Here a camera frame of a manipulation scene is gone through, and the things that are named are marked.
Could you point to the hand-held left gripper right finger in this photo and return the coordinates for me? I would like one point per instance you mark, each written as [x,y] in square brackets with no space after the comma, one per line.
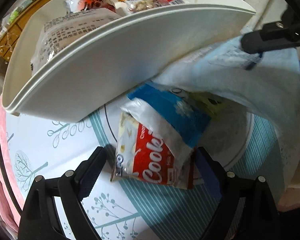
[207,172]

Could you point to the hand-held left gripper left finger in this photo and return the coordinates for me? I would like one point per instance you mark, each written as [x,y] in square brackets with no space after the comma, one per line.
[90,177]

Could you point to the light blue cracker bag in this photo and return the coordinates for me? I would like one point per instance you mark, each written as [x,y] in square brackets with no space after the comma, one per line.
[252,85]

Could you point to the red cookie packet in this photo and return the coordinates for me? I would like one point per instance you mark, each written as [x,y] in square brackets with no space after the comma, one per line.
[150,152]

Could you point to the blue small snack packet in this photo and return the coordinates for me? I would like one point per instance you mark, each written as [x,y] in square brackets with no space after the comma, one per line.
[170,107]

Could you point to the white plastic storage bin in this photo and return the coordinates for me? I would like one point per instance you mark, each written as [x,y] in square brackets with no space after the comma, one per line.
[115,62]

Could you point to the clear mixed nut packet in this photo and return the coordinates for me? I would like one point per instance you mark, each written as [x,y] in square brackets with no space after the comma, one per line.
[150,5]

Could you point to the clear bread packet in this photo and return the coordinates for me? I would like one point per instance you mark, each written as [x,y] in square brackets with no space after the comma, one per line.
[72,27]

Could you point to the red dried fruit bag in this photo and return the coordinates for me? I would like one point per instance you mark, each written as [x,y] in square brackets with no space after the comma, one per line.
[92,3]

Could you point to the yellow-green small snack packet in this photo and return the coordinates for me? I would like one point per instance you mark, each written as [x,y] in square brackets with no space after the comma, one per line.
[210,103]

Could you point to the wooden desk with drawers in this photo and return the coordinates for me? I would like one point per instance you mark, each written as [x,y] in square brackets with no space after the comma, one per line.
[12,38]

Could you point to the green packet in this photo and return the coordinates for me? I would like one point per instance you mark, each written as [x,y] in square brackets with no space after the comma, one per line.
[15,15]

